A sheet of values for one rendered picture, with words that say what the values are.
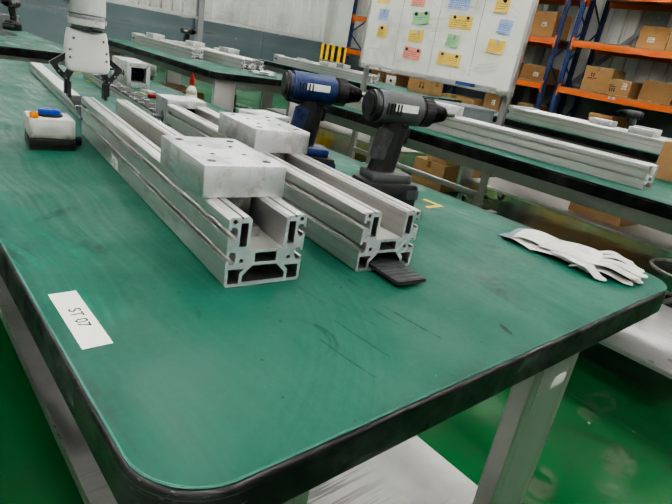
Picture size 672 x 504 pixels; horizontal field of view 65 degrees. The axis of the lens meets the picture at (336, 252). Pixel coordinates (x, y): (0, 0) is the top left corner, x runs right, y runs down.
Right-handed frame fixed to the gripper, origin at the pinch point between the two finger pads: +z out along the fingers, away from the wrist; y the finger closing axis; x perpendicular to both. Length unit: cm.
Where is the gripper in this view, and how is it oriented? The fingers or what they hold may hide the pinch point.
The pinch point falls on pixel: (86, 93)
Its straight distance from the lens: 154.2
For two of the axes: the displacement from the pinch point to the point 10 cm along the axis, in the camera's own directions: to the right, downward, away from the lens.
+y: -8.1, 0.7, -5.8
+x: 5.6, 3.8, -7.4
